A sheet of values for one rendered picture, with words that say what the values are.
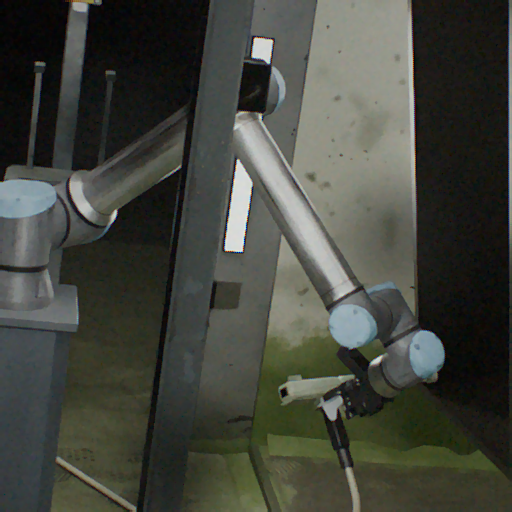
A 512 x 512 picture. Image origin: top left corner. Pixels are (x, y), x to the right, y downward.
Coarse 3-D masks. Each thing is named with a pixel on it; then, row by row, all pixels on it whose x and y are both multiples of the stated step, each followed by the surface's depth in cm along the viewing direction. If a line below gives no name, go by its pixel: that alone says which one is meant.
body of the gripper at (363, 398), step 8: (352, 384) 284; (360, 384) 284; (368, 384) 279; (344, 392) 285; (352, 392) 283; (360, 392) 284; (368, 392) 283; (344, 400) 287; (352, 400) 284; (360, 400) 283; (368, 400) 282; (376, 400) 280; (384, 400) 279; (392, 400) 280; (352, 408) 286; (360, 408) 282; (368, 408) 282; (376, 408) 283; (384, 408) 286; (352, 416) 284
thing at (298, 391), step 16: (288, 384) 287; (304, 384) 290; (320, 384) 292; (336, 384) 295; (288, 400) 287; (304, 400) 290; (320, 400) 291; (336, 416) 292; (336, 432) 291; (336, 448) 290; (352, 464) 289
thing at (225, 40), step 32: (224, 0) 165; (224, 32) 166; (224, 64) 167; (224, 96) 168; (224, 128) 169; (192, 160) 170; (224, 160) 170; (192, 192) 171; (224, 192) 172; (192, 224) 172; (192, 256) 173; (192, 288) 174; (192, 320) 176; (192, 352) 177; (160, 384) 181; (192, 384) 178; (160, 416) 179; (192, 416) 180; (160, 448) 180; (160, 480) 181
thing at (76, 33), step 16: (80, 16) 372; (80, 32) 373; (80, 48) 374; (64, 64) 375; (80, 64) 375; (64, 80) 376; (80, 80) 377; (64, 96) 377; (64, 112) 378; (64, 128) 380; (64, 144) 381; (64, 160) 382; (48, 272) 391
